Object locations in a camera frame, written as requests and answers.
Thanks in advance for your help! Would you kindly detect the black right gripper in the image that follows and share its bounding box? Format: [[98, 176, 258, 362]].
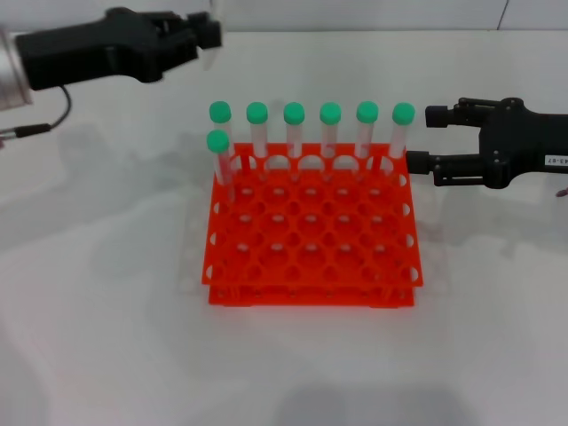
[[406, 98, 568, 191]]

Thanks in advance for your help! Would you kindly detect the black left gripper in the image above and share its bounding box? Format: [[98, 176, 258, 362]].
[[15, 7, 223, 91]]

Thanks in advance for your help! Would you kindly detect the orange test tube rack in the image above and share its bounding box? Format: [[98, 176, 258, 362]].
[[200, 141, 426, 308]]

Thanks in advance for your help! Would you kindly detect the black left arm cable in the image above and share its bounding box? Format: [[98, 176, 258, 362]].
[[0, 84, 73, 139]]

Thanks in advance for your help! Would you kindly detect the green capped test tube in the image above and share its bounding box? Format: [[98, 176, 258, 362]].
[[206, 130, 237, 205], [319, 102, 343, 183], [384, 102, 416, 178], [201, 0, 223, 72], [283, 102, 306, 183], [356, 101, 379, 178], [209, 100, 239, 178], [246, 101, 270, 178]]

